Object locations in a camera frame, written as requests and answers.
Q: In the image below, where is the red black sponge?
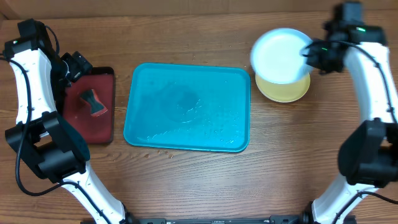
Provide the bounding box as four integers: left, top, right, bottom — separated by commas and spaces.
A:
80, 89, 108, 117

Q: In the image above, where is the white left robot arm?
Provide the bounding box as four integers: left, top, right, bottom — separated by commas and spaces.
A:
1, 19, 138, 223

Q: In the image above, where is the dark red water tray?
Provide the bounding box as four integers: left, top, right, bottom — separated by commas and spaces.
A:
62, 67, 116, 144

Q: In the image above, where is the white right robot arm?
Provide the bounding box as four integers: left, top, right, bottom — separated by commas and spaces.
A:
299, 1, 397, 223

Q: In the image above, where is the yellow-green plate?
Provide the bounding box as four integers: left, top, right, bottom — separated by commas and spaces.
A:
255, 73, 310, 103

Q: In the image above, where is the light blue plate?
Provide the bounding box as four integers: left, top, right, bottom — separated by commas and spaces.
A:
251, 28, 312, 85

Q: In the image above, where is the blue plastic tray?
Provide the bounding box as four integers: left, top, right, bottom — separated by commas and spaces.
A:
123, 63, 251, 153

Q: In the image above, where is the cardboard back wall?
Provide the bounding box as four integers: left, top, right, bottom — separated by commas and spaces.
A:
0, 0, 398, 21

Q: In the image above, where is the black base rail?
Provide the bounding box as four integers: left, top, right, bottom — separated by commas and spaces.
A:
139, 215, 300, 224

